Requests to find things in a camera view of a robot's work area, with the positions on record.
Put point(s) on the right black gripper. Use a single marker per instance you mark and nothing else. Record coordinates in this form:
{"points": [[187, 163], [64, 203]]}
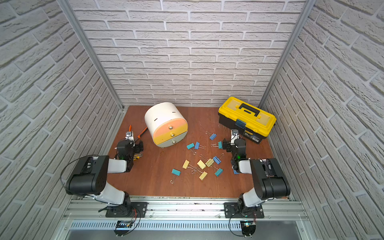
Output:
{"points": [[227, 144]]}

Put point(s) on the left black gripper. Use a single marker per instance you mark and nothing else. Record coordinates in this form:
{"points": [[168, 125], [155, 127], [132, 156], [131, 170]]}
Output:
{"points": [[137, 147]]}

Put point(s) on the orange top drawer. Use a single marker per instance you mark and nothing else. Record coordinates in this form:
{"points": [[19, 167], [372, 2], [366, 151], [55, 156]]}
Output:
{"points": [[176, 126]]}

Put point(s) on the white round drawer cabinet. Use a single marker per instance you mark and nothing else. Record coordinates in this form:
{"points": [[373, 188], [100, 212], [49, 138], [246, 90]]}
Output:
{"points": [[160, 114]]}

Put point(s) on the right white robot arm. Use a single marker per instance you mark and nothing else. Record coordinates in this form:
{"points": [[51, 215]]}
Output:
{"points": [[268, 177]]}

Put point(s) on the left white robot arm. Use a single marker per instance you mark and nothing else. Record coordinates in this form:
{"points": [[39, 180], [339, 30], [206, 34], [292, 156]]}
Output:
{"points": [[89, 179]]}

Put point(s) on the yellow binder clip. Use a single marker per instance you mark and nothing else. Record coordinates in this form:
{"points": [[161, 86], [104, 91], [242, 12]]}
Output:
{"points": [[206, 161], [187, 165], [201, 164], [202, 175]]}

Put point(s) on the yellow middle drawer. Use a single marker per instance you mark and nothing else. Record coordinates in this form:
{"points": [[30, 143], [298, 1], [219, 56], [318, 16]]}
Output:
{"points": [[169, 137]]}

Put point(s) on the yellow utility knife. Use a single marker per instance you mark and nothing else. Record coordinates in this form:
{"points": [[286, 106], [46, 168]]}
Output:
{"points": [[137, 156]]}

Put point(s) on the yellow black toolbox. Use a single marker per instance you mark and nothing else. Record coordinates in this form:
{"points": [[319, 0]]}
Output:
{"points": [[253, 123]]}

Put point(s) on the left controller board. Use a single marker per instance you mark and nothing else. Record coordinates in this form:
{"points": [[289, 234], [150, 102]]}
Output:
{"points": [[122, 228]]}

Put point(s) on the controller board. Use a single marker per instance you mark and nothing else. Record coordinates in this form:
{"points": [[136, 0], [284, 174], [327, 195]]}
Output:
{"points": [[248, 228], [122, 228]]}

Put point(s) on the right controller board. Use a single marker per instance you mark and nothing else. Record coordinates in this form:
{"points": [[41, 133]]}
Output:
{"points": [[248, 228]]}

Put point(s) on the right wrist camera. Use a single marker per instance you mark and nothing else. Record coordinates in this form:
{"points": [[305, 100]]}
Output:
{"points": [[234, 134]]}

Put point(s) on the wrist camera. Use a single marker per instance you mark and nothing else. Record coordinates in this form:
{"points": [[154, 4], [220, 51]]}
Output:
{"points": [[234, 134], [129, 136]]}

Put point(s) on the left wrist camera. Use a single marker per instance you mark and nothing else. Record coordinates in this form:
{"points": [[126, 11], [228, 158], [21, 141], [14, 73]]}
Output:
{"points": [[129, 136]]}

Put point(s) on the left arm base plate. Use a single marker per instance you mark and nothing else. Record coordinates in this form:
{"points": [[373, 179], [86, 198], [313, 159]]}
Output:
{"points": [[128, 211]]}

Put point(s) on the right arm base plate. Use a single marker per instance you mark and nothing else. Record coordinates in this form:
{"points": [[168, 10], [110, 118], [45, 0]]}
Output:
{"points": [[233, 210]]}

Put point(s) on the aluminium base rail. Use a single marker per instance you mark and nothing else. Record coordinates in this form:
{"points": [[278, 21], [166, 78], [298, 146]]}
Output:
{"points": [[185, 208]]}

